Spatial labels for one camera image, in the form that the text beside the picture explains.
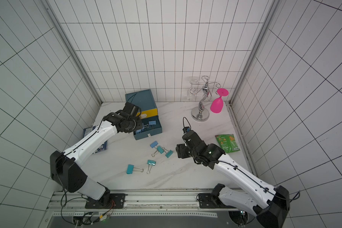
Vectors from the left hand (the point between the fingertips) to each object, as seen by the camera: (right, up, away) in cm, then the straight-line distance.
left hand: (137, 128), depth 83 cm
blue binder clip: (+8, -12, +13) cm, 20 cm away
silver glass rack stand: (+42, +8, +28) cm, 52 cm away
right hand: (+23, -11, -8) cm, 27 cm away
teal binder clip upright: (+19, -18, +7) cm, 27 cm away
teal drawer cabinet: (+3, +18, +10) cm, 20 cm away
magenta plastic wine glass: (+51, +14, +12) cm, 55 cm away
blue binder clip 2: (+7, +2, +12) cm, 14 cm away
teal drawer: (+6, 0, +12) cm, 13 cm away
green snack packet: (+58, -11, +10) cm, 59 cm away
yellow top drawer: (+5, +9, +6) cm, 12 cm away
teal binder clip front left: (-4, -25, +1) cm, 25 cm away
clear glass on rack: (+34, +22, +5) cm, 41 cm away
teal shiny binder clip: (+8, -22, +3) cm, 24 cm away
